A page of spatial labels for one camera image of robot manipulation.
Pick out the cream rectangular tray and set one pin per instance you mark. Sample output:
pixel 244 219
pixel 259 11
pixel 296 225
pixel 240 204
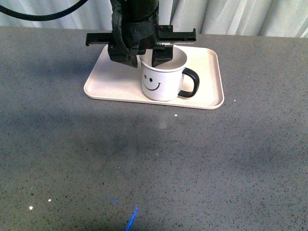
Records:
pixel 118 82

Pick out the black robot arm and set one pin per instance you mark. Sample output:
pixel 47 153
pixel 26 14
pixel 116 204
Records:
pixel 134 11

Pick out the white smiley mug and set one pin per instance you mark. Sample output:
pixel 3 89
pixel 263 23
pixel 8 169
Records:
pixel 164 82

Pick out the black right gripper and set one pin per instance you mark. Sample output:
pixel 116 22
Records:
pixel 128 39

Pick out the grey pleated curtain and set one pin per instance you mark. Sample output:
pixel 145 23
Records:
pixel 269 18

